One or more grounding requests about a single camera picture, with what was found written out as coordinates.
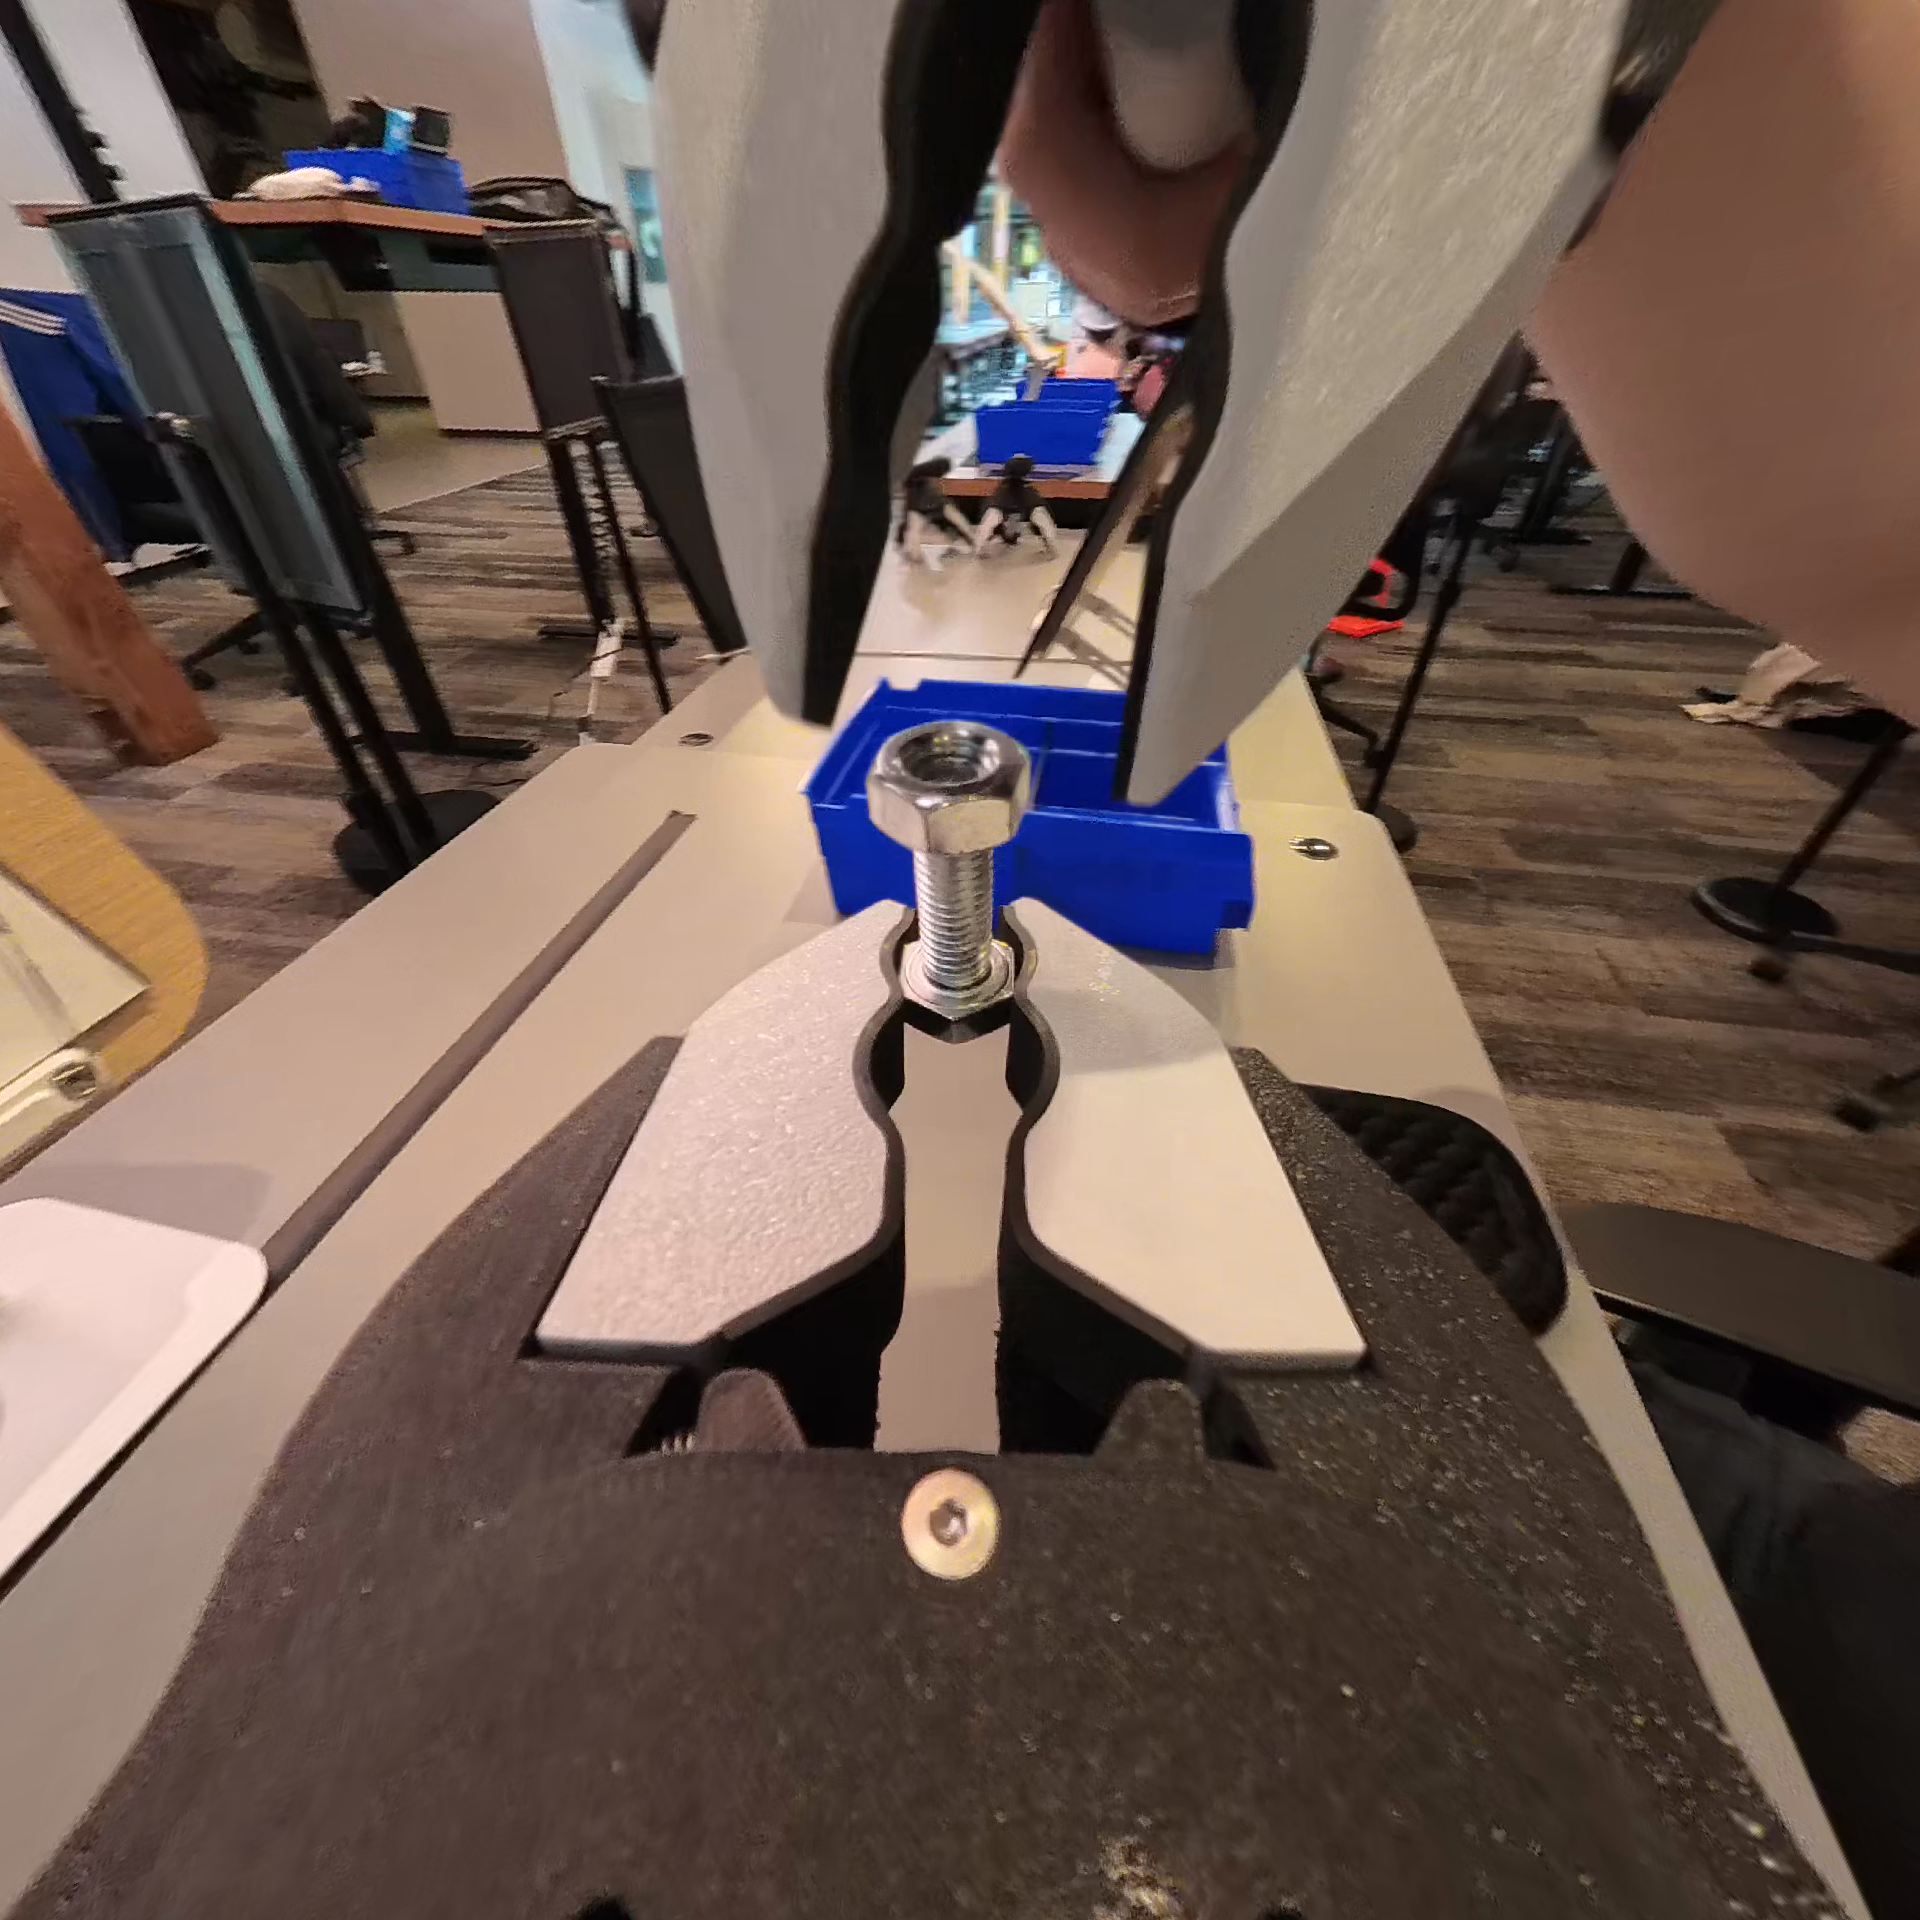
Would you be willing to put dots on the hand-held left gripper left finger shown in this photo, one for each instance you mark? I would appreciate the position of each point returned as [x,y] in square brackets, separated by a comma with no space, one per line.
[734,1184]

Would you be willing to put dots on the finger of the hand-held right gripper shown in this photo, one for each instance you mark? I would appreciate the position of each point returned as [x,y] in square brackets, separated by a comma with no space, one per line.
[751,300]
[1395,300]

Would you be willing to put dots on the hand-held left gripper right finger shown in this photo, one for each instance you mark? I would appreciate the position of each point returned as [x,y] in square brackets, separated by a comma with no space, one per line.
[1184,1184]

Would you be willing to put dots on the blue plastic bin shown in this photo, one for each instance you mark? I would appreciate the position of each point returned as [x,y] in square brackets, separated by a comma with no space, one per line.
[1142,886]
[375,182]
[1044,435]

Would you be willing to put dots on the silver hex bolt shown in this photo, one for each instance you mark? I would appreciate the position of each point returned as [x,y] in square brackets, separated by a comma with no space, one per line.
[957,916]

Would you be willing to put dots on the silver hex nut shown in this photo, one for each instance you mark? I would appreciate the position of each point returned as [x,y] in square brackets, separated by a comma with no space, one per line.
[931,820]

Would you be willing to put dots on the person's right forearm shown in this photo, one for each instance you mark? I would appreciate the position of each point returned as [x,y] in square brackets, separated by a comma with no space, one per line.
[1769,375]

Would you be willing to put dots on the person's right hand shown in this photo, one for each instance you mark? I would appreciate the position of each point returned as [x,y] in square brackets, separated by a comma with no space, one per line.
[1079,195]

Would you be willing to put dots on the idle hand-held gripper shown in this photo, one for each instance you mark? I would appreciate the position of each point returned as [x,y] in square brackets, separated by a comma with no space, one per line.
[933,517]
[1021,511]

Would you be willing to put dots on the black foam pad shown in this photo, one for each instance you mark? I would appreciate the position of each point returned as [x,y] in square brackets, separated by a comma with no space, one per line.
[1470,1184]

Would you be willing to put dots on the red object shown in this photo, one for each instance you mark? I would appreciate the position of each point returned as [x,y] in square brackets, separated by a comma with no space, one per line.
[1359,628]

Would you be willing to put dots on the white power strip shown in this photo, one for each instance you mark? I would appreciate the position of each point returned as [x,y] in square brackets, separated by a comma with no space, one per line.
[605,662]

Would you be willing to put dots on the white cloth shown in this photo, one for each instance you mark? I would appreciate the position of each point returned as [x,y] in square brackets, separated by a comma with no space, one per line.
[1780,692]
[301,183]

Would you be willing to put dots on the dark monitor on stand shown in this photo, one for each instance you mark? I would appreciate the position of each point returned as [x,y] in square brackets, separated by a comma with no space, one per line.
[196,375]

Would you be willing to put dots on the black chair armrest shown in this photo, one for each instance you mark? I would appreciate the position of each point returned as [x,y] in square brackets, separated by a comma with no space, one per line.
[1756,1290]

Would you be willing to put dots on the black round stand base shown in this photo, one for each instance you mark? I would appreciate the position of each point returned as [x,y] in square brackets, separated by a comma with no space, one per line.
[1764,908]

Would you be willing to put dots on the blue jacket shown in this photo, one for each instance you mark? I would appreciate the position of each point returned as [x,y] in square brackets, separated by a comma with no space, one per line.
[61,390]

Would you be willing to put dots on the white page holder bar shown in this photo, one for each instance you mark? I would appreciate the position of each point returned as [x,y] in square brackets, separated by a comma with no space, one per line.
[67,984]

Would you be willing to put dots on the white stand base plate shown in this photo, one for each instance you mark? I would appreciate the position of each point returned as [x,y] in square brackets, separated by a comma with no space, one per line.
[105,1349]

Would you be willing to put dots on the wooden post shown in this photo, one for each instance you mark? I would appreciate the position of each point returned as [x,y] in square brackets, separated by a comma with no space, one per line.
[91,630]

